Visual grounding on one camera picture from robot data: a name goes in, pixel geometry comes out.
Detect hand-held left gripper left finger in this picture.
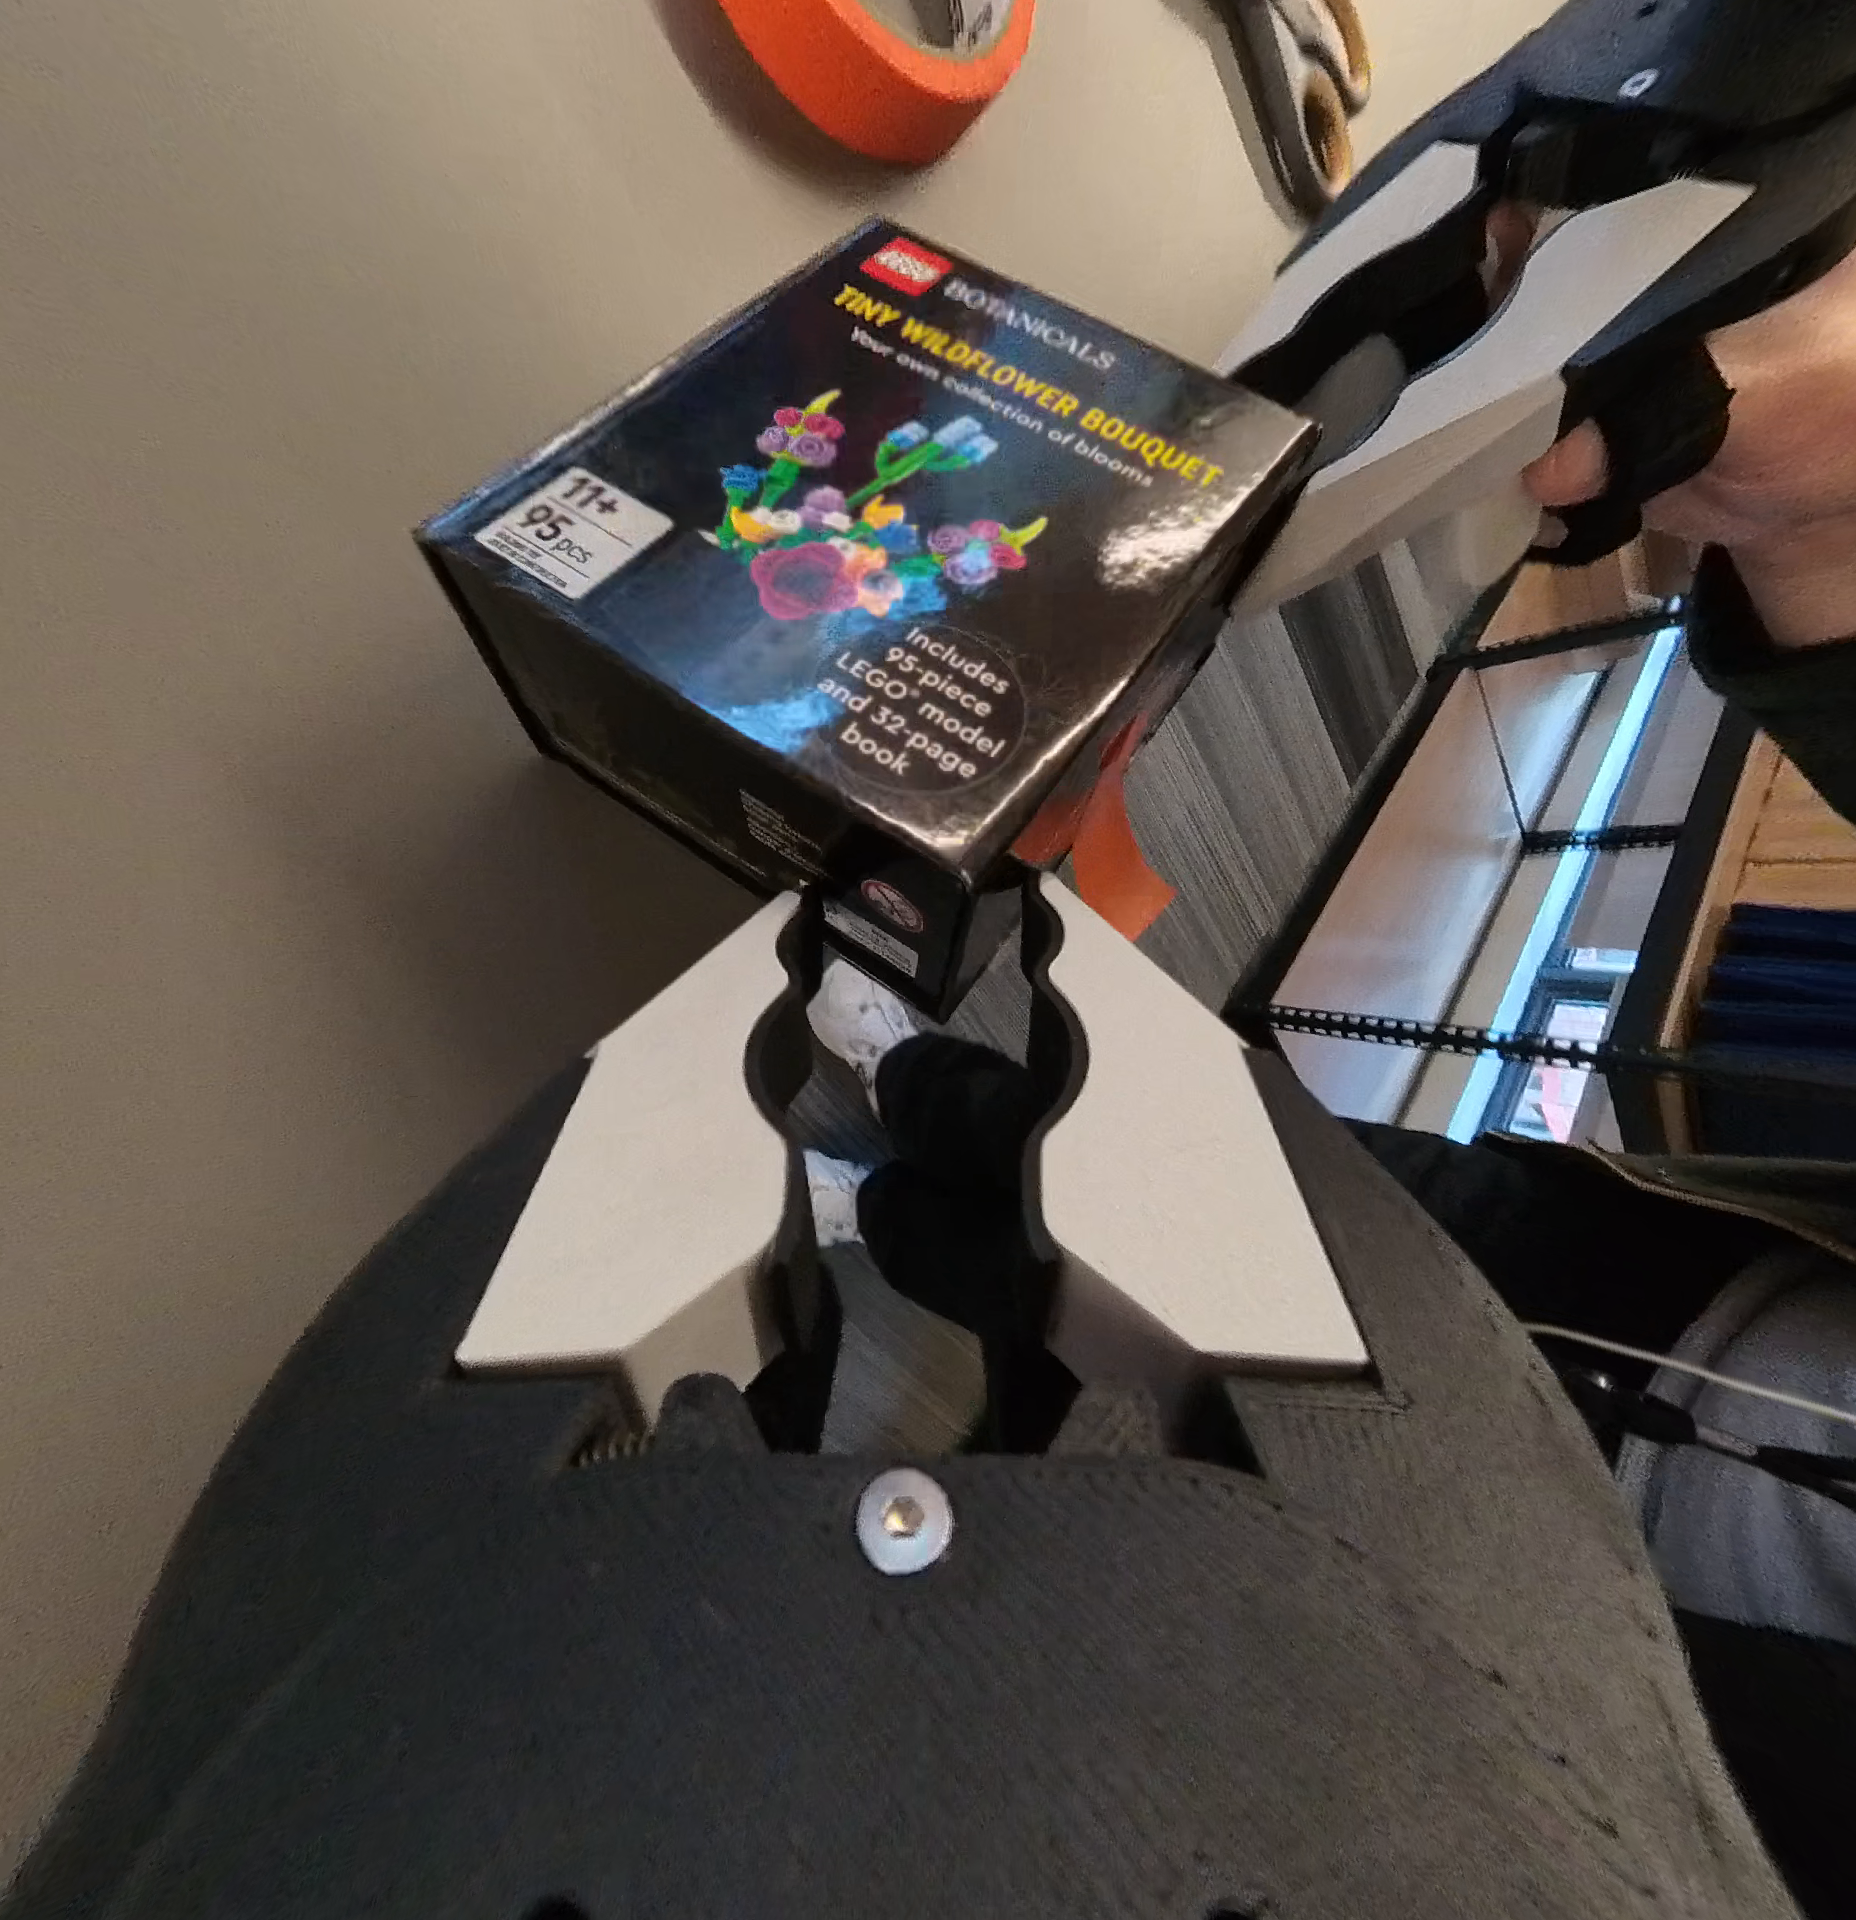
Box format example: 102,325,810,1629
455,898,819,1423

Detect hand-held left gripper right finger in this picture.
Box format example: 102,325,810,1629
1026,871,1372,1411

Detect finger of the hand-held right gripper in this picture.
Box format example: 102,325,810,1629
1223,179,1757,612
1217,148,1501,409

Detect orange grey handled scissors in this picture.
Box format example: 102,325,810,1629
1203,0,1372,216

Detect orange tape strip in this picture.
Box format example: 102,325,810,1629
1076,721,1181,934

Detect orange tape roll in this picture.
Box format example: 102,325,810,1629
722,0,1043,162

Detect black lego flower box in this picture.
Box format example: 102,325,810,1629
410,216,1325,1026

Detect person's right forearm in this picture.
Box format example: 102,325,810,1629
1690,551,1856,835

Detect person's right hand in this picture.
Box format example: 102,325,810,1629
1517,222,1856,655

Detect person's dark trousers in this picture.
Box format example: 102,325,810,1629
819,1033,1053,1455

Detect black metal rack frame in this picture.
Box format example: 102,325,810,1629
1223,588,1856,1153

